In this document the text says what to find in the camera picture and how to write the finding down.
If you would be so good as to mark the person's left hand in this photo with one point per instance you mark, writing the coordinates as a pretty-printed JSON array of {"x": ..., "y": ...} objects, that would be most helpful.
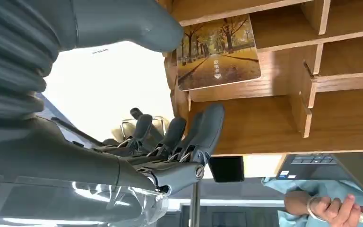
[{"x": 338, "y": 211}]

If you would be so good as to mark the black smartphone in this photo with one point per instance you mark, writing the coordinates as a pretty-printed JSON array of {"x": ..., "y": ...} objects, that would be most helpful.
[{"x": 227, "y": 169}]

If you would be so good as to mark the wooden compartment box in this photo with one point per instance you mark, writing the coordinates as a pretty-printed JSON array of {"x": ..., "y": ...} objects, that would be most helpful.
[{"x": 263, "y": 122}]

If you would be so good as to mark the person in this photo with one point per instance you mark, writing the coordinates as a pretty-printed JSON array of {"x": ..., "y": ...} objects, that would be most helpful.
[{"x": 325, "y": 188}]

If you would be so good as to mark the grey laptop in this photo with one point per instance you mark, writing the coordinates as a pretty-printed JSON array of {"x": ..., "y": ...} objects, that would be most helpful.
[{"x": 313, "y": 167}]

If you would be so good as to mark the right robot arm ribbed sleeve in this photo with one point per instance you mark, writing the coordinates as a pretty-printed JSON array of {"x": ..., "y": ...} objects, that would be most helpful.
[{"x": 12, "y": 56}]

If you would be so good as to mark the thin chrome pole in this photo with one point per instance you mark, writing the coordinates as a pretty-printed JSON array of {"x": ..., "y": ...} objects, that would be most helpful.
[{"x": 195, "y": 206}]

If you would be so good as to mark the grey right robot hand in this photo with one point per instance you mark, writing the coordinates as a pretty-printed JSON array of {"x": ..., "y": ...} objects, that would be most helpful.
[{"x": 59, "y": 156}]

